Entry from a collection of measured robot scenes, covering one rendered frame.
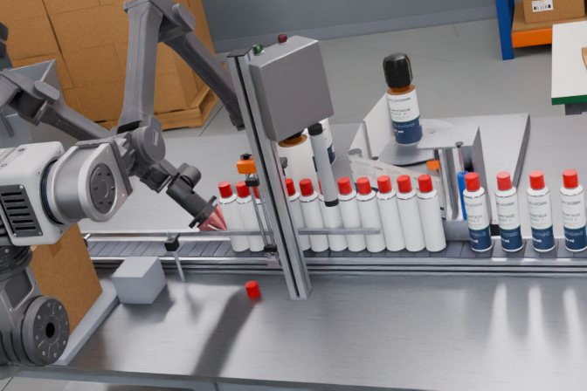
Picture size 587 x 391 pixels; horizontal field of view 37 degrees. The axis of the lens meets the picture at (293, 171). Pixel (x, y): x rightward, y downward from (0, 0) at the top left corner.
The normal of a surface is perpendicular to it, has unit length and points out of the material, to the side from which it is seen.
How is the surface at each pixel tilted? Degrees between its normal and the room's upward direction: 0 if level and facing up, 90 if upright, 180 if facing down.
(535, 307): 0
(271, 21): 90
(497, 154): 0
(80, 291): 90
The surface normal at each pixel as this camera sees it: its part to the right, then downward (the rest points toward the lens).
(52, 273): 0.94, -0.07
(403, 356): -0.22, -0.87
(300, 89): 0.57, 0.25
